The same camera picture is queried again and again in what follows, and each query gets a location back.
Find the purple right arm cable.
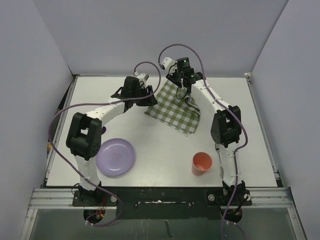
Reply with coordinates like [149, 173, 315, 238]
[158, 44, 250, 240]

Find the green white checkered cloth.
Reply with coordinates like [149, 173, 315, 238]
[145, 80, 201, 136]

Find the purple plastic plate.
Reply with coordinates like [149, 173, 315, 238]
[96, 138, 136, 177]

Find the silver metal fork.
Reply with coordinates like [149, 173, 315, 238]
[215, 143, 224, 179]

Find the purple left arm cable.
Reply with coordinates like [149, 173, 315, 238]
[47, 61, 162, 227]

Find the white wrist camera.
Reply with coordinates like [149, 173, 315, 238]
[159, 57, 176, 71]
[133, 71, 149, 83]

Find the orange plastic cup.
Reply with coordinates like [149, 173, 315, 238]
[191, 152, 213, 176]

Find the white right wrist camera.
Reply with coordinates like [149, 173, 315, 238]
[159, 57, 176, 71]

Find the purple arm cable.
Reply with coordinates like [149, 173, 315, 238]
[158, 44, 250, 240]
[47, 61, 162, 227]

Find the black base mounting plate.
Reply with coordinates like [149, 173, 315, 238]
[72, 184, 252, 224]

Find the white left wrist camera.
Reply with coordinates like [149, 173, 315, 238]
[133, 71, 149, 83]

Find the aluminium front frame rail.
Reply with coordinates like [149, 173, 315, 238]
[28, 187, 293, 209]

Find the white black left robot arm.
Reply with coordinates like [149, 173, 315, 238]
[66, 72, 158, 206]

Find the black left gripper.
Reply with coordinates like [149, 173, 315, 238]
[131, 85, 157, 107]

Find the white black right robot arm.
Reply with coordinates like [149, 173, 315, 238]
[160, 57, 243, 205]

